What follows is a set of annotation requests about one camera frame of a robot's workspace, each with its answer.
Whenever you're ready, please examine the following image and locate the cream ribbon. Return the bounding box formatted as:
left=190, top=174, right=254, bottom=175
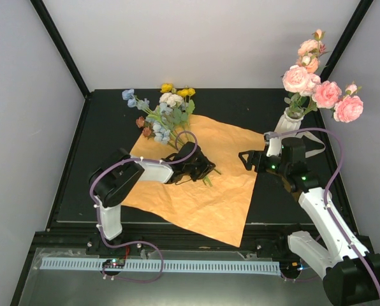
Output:
left=296, top=131, right=326, bottom=159

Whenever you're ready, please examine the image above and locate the orange wrapping paper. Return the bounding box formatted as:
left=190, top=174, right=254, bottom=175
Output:
left=122, top=115, right=265, bottom=247

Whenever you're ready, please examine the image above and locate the artificial flower bunch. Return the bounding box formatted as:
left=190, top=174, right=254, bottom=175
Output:
left=122, top=83, right=212, bottom=186

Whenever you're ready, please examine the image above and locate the pale pink rose stem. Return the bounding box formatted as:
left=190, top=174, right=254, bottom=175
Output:
left=282, top=65, right=321, bottom=119

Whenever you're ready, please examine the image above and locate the peach cream rose stem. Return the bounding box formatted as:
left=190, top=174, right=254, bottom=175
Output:
left=296, top=29, right=326, bottom=73

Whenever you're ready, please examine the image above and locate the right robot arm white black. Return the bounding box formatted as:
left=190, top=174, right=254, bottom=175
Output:
left=238, top=137, right=380, bottom=305

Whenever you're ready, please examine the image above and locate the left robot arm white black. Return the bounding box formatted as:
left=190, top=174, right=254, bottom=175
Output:
left=88, top=142, right=216, bottom=254

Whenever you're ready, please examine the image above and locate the white ribbed vase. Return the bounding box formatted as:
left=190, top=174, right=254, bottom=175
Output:
left=274, top=107, right=304, bottom=134

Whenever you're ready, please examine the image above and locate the right circuit board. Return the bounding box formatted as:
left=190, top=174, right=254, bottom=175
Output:
left=286, top=261, right=310, bottom=271

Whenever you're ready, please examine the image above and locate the circuit board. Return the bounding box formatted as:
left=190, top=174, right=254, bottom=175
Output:
left=102, top=259, right=125, bottom=268
left=286, top=261, right=310, bottom=271

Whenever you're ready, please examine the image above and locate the left circuit board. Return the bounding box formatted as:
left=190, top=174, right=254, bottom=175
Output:
left=102, top=259, right=125, bottom=268

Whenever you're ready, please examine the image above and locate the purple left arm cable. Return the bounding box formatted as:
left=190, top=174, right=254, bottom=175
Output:
left=89, top=130, right=199, bottom=284

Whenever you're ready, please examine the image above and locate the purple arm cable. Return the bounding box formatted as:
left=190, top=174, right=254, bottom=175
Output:
left=266, top=127, right=380, bottom=306
left=89, top=130, right=199, bottom=284

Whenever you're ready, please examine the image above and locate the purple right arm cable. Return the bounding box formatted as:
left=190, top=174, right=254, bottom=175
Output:
left=266, top=127, right=380, bottom=306

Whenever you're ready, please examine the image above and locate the light blue cable duct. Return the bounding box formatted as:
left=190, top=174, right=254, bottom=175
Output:
left=40, top=258, right=281, bottom=276

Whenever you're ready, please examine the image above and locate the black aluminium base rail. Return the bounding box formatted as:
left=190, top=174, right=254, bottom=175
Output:
left=33, top=221, right=372, bottom=261

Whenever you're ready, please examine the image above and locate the right black frame post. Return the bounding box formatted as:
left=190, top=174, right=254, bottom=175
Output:
left=320, top=0, right=374, bottom=81

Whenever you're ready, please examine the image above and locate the black frame post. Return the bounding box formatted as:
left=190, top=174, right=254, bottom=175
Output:
left=30, top=0, right=90, bottom=98
left=320, top=0, right=374, bottom=81

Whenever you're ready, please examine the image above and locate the left black frame post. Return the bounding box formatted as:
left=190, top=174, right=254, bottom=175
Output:
left=30, top=0, right=90, bottom=98

